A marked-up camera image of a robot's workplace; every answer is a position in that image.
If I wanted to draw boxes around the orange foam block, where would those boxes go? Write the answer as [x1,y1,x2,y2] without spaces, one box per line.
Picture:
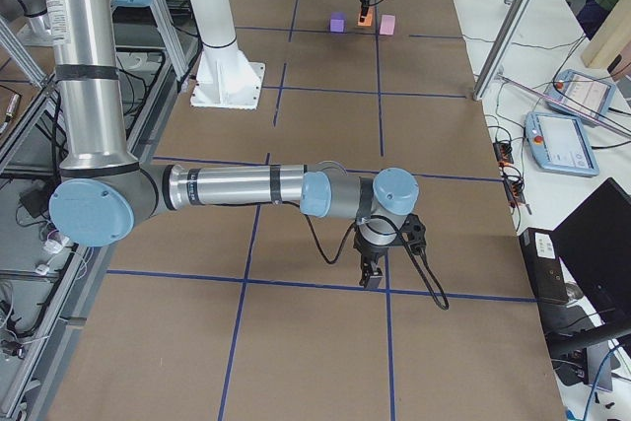
[357,12,374,28]

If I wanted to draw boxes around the pink foam block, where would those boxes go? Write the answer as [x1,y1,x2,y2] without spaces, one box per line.
[379,14,396,36]

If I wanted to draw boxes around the purple foam block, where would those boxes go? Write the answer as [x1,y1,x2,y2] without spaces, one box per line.
[329,12,346,34]

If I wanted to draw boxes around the black box device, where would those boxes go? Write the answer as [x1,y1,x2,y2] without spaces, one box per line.
[519,228,569,306]

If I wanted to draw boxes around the black laptop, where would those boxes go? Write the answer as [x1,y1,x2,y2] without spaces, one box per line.
[548,177,630,357]

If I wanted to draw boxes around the near teach pendant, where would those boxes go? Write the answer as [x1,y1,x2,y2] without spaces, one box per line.
[525,111,599,177]

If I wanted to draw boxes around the teach pendant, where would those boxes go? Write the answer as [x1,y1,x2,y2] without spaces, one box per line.
[525,111,599,177]
[545,69,616,120]

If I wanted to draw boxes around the far teach pendant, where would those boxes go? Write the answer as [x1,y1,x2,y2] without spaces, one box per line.
[545,69,616,120]

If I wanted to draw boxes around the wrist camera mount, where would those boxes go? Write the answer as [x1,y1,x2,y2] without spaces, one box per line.
[400,213,427,256]

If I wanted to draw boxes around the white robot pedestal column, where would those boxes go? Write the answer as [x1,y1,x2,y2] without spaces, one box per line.
[190,0,265,110]

